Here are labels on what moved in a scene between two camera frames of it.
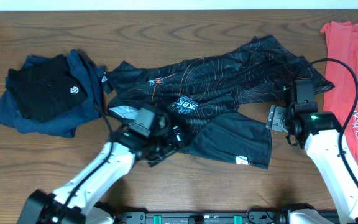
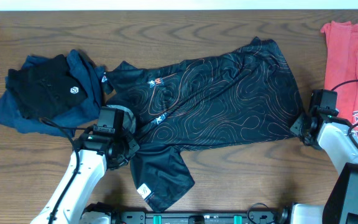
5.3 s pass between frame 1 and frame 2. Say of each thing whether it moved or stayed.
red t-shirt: stayed
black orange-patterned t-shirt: moved
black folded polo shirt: stayed
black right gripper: moved
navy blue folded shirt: stayed
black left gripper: moved
